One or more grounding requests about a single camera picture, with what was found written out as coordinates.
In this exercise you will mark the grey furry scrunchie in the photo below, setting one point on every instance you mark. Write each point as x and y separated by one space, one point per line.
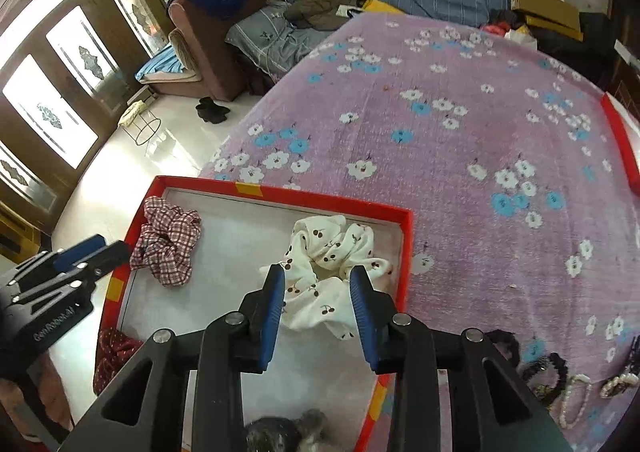
287 432

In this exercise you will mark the white cherry print scrunchie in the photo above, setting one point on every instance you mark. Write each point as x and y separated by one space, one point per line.
325 292

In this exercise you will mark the dark red dotted scrunchie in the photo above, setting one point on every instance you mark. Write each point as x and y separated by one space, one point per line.
115 349

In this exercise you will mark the black shoes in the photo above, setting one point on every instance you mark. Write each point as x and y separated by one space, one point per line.
212 111

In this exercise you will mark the grey floral pillow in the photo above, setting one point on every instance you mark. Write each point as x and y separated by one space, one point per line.
270 34

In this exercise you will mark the yellow bag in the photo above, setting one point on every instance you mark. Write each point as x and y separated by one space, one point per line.
382 6

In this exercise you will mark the red plaid scrunchie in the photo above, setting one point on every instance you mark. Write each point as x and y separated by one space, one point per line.
167 247

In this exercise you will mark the brown cardboard box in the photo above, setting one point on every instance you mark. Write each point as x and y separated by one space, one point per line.
547 7

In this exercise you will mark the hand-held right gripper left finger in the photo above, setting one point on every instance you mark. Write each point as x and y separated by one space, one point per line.
272 319

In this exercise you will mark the blue seat cushion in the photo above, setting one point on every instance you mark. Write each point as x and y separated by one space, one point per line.
162 66

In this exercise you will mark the wooden glass panel door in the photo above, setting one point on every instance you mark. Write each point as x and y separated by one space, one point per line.
65 97

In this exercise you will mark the person's left forearm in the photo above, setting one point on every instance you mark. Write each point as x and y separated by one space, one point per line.
45 387

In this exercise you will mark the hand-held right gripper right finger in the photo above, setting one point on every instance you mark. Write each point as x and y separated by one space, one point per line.
362 319

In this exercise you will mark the purple floral blanket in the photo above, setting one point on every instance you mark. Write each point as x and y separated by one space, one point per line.
425 157

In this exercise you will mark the black fabric scrunchie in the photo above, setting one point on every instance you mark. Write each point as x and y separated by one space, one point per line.
502 339

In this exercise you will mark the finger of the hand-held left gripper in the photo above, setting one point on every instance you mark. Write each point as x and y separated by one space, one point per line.
107 256
82 249

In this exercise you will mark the red cardboard box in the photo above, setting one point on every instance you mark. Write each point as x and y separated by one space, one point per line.
200 297

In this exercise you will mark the brown sofa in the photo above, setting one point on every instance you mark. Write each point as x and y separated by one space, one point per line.
210 57

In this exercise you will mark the brown jacket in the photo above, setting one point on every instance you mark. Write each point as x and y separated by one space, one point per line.
322 4

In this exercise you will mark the red box lid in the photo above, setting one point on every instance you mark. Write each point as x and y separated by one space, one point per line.
617 127

